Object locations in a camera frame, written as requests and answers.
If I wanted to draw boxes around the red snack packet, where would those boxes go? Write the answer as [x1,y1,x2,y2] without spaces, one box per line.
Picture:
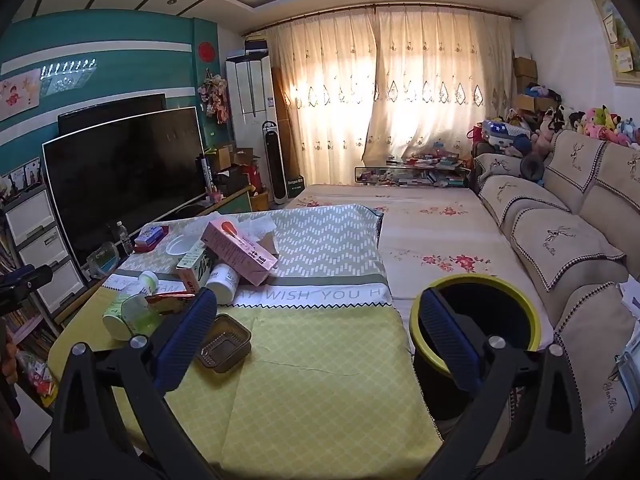
[145,291,198,313]

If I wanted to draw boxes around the white paper cup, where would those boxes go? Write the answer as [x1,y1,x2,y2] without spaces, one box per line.
[166,234,206,257]

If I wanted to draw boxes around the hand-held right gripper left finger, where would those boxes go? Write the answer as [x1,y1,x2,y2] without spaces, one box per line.
[50,287,218,480]

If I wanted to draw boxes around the dark neck pillow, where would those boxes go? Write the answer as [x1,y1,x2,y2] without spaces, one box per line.
[520,152,546,181]

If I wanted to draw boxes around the clear green glass dish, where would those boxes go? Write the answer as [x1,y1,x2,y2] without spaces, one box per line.
[86,241,121,278]

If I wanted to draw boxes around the clear water bottle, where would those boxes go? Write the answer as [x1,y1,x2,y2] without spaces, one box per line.
[114,221,135,257]

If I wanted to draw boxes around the cream embroidered curtain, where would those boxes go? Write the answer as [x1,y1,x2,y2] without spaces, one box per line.
[265,7,381,186]
[367,4,516,161]

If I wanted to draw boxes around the glass coffee table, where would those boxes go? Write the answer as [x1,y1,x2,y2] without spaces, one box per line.
[354,162,473,190]

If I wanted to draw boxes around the white tower fan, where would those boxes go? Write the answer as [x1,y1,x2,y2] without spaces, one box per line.
[262,120,288,205]

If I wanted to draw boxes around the stack of cardboard boxes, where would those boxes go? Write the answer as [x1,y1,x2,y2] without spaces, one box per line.
[513,56,538,111]

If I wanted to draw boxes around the clear green plastic cup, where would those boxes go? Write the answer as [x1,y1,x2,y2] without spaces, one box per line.
[120,294,163,336]

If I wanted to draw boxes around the white pill bottle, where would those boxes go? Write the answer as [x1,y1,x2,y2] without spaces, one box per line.
[205,262,246,306]

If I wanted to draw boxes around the star printed storage case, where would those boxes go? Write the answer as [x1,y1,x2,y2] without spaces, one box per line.
[480,120,531,148]

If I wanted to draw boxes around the white standing air conditioner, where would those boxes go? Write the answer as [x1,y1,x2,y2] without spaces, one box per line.
[225,54,276,151]

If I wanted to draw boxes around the pile of plush toys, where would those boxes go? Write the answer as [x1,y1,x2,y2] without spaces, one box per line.
[480,104,640,161]

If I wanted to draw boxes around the red blue tissue pack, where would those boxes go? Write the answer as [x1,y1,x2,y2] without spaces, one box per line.
[132,225,168,253]

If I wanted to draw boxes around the pink cardboard box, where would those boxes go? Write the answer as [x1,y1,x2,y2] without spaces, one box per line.
[201,219,279,287]

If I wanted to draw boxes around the black yellow-rimmed trash bin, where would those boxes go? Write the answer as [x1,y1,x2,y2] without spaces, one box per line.
[409,275,542,422]

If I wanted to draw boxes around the yellow green tablecloth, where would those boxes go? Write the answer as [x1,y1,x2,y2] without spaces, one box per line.
[47,204,446,480]

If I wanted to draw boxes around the floral bed sheet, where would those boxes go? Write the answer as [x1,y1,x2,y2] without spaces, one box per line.
[285,184,556,351]

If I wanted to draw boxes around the white tissue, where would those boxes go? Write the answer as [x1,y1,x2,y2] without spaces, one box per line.
[240,212,278,241]

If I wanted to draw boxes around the brown plastic tray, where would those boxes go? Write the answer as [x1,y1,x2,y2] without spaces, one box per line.
[194,314,252,374]

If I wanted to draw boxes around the white paper sheets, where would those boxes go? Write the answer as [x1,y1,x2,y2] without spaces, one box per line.
[620,280,640,321]

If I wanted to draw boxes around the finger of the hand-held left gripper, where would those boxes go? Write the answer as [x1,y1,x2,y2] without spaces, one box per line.
[0,264,54,313]

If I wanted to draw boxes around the green white tube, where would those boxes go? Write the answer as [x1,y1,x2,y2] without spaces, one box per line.
[102,270,160,339]

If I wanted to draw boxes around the green tv stand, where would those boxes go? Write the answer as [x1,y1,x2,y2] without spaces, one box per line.
[165,185,256,221]

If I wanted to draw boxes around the artificial flower wreath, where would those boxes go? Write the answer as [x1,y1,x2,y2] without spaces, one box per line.
[198,74,230,123]

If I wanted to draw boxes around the large flat television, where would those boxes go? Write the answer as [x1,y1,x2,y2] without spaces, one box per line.
[42,106,208,268]

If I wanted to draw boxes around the beige sofa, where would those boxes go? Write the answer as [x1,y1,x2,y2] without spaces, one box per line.
[472,130,640,466]

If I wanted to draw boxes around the white drawer cabinet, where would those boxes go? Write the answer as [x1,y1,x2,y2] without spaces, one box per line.
[2,185,86,316]

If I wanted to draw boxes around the small flat television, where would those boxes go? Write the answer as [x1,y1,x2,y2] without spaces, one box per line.
[57,93,167,136]

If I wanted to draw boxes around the green white carton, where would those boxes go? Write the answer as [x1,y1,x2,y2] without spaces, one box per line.
[175,247,216,293]

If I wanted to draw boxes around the clear plastic bag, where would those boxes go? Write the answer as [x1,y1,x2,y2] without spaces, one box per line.
[612,330,640,396]

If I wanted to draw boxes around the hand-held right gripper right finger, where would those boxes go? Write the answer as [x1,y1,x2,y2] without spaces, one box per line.
[419,287,588,480]

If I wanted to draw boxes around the framed flower painting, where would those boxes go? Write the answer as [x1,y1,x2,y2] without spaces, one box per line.
[590,0,640,86]

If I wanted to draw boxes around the pink wall poster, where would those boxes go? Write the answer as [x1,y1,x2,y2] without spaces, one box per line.
[0,69,41,111]

